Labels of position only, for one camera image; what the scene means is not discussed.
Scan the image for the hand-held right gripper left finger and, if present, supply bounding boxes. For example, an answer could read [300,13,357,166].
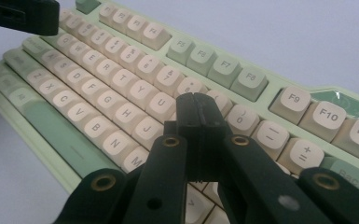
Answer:
[164,92,203,183]

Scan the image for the green and cream keyboard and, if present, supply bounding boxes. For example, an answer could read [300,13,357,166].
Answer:
[0,0,359,224]

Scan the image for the white desk mat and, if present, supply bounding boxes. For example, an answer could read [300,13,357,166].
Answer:
[0,0,359,224]

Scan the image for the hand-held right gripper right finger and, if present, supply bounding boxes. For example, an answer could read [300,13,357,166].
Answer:
[194,92,231,183]

